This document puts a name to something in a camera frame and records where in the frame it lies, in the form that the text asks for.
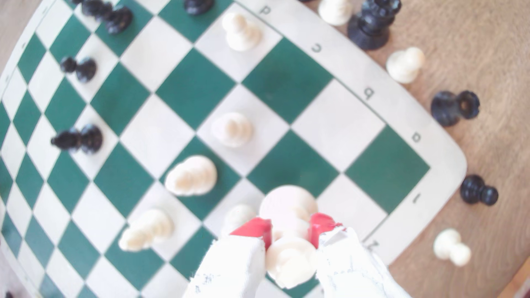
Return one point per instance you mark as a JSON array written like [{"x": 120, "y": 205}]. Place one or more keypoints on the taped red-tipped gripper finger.
[
  {"x": 348, "y": 265},
  {"x": 236, "y": 265}
]

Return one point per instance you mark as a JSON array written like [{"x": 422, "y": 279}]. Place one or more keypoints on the white chess king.
[{"x": 287, "y": 205}]

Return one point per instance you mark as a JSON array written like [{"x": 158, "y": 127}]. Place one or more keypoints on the white chess pawn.
[
  {"x": 232, "y": 130},
  {"x": 403, "y": 66},
  {"x": 242, "y": 35},
  {"x": 447, "y": 244},
  {"x": 335, "y": 10},
  {"x": 238, "y": 216}
]

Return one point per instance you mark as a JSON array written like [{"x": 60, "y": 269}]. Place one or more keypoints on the white chess bishop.
[
  {"x": 192, "y": 176},
  {"x": 147, "y": 227}
]

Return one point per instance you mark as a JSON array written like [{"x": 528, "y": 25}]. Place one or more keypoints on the black chess pawn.
[
  {"x": 474, "y": 189},
  {"x": 198, "y": 5},
  {"x": 85, "y": 69}
]

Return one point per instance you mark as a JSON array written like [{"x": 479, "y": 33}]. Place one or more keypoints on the green and white chess mat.
[{"x": 194, "y": 87}]

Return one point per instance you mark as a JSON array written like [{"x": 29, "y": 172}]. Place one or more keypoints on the black chess rook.
[{"x": 445, "y": 108}]

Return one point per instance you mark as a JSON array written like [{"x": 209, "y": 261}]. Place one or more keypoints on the black chess bishop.
[
  {"x": 90, "y": 138},
  {"x": 119, "y": 20}
]

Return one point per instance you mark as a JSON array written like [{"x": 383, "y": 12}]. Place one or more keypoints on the black chess queen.
[{"x": 368, "y": 29}]

